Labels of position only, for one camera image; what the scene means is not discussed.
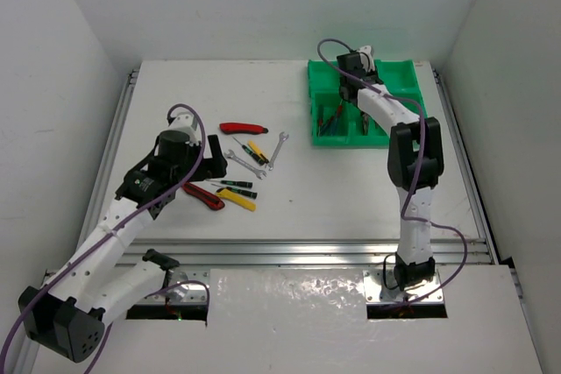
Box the red utility knife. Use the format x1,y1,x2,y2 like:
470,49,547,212
219,122,268,135
182,183,225,211

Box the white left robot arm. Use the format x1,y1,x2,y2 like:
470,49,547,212
18,130,227,363

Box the green black precision screwdriver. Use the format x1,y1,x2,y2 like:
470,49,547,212
233,138,266,166
212,183,258,199
208,180,253,189

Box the red utility knife top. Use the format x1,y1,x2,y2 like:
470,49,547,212
219,122,268,135

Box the silver wrench right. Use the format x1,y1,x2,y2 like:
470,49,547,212
267,131,289,171

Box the white front cover panel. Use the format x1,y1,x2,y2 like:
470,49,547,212
25,265,544,374

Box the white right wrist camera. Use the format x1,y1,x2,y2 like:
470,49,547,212
357,46,376,73

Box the yellow black precision screwdriver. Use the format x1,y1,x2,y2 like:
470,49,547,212
247,141,269,164

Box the yellow pliers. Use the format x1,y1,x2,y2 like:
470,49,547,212
361,113,371,136

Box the silver wrench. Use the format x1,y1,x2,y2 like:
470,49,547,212
267,131,289,171
224,150,266,180

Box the green black precision screwdriver top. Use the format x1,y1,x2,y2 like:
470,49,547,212
233,138,266,166

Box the aluminium frame rail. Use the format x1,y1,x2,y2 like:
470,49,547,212
78,237,496,266

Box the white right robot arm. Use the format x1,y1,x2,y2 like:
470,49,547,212
337,48,444,291

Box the silver wrench left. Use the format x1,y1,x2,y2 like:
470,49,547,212
224,150,266,180

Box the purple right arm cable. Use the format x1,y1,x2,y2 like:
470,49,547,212
316,38,469,305

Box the blue screwdriver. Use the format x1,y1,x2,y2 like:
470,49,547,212
316,104,324,131
317,116,335,137
324,101,344,136

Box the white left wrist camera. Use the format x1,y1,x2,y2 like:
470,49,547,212
168,112,200,144

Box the yellow utility knife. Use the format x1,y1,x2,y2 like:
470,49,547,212
216,188,257,212

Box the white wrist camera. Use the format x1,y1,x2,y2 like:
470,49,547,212
168,112,200,144
357,46,376,73

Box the green compartment tray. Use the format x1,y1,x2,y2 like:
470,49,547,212
308,60,426,149

